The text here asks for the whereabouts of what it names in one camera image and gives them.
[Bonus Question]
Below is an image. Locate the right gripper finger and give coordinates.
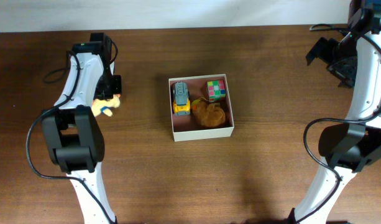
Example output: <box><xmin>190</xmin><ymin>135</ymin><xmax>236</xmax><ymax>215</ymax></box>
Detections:
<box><xmin>305</xmin><ymin>37</ymin><xmax>341</xmax><ymax>66</ymax></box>
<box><xmin>338</xmin><ymin>80</ymin><xmax>355</xmax><ymax>88</ymax></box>

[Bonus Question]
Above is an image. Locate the yellow plush rabbit toy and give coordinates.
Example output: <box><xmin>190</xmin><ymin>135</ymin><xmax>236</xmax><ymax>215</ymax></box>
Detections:
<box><xmin>91</xmin><ymin>94</ymin><xmax>121</xmax><ymax>117</ymax></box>

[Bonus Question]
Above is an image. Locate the yellow grey toy truck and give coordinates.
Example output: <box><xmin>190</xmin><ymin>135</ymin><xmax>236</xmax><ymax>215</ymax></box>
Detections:
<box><xmin>172</xmin><ymin>82</ymin><xmax>191</xmax><ymax>116</ymax></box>

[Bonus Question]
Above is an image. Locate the multicoloured puzzle cube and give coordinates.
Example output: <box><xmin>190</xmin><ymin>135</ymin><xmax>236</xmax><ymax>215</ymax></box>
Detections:
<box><xmin>206</xmin><ymin>80</ymin><xmax>227</xmax><ymax>102</ymax></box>

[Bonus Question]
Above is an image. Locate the brown plush toy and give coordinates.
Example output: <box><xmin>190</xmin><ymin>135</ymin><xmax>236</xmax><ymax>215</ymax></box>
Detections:
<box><xmin>192</xmin><ymin>102</ymin><xmax>226</xmax><ymax>128</ymax></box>

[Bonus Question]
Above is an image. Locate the yellow wooden rattle drum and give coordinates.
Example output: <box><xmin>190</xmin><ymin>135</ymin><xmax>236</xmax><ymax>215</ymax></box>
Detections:
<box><xmin>191</xmin><ymin>97</ymin><xmax>208</xmax><ymax>110</ymax></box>

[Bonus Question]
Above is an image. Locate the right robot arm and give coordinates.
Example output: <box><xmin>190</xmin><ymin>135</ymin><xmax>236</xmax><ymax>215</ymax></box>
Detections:
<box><xmin>284</xmin><ymin>0</ymin><xmax>381</xmax><ymax>223</ymax></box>

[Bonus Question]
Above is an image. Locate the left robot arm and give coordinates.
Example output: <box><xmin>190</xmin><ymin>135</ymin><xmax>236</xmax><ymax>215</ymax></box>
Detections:
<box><xmin>38</xmin><ymin>33</ymin><xmax>122</xmax><ymax>223</ymax></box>

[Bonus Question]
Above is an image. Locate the white cardboard box red interior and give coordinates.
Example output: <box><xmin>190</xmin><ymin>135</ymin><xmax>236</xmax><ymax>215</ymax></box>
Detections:
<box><xmin>168</xmin><ymin>74</ymin><xmax>234</xmax><ymax>142</ymax></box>

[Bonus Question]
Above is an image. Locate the right black cable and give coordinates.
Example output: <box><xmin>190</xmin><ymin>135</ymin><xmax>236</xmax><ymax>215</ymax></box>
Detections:
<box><xmin>291</xmin><ymin>23</ymin><xmax>381</xmax><ymax>224</ymax></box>

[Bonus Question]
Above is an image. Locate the black cable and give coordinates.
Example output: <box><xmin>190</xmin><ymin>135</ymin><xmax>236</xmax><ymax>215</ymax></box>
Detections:
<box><xmin>291</xmin><ymin>23</ymin><xmax>381</xmax><ymax>224</ymax></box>
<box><xmin>25</xmin><ymin>39</ymin><xmax>119</xmax><ymax>224</ymax></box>

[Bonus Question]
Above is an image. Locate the left black cable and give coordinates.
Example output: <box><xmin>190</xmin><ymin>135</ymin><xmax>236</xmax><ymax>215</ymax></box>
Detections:
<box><xmin>25</xmin><ymin>39</ymin><xmax>119</xmax><ymax>224</ymax></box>

